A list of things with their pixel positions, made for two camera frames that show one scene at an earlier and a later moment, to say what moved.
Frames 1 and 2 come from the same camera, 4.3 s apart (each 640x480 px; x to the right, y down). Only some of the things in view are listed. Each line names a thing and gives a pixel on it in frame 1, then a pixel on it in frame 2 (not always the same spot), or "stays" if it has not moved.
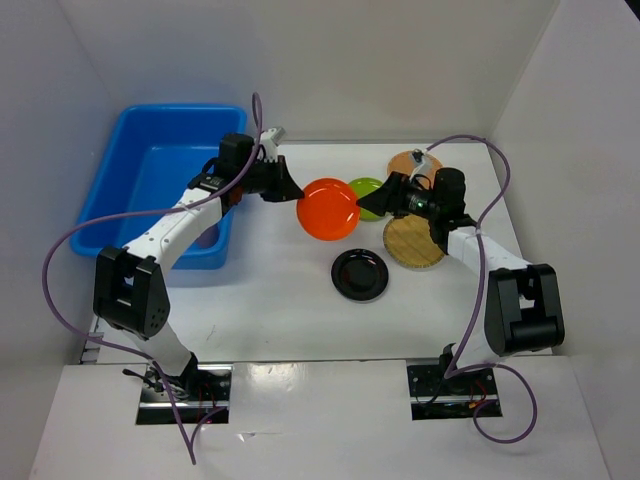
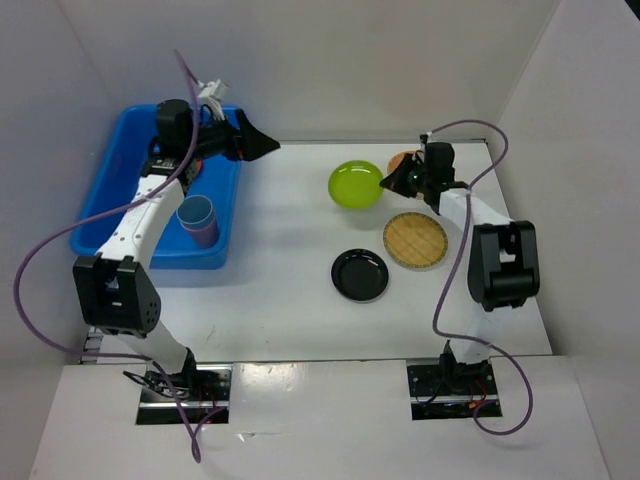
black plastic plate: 360,275 stays
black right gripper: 391,196 -> 395,180
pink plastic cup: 208,237 stays
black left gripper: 284,187 -> 249,144
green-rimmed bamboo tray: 409,242 stays
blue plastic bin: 149,158 stays
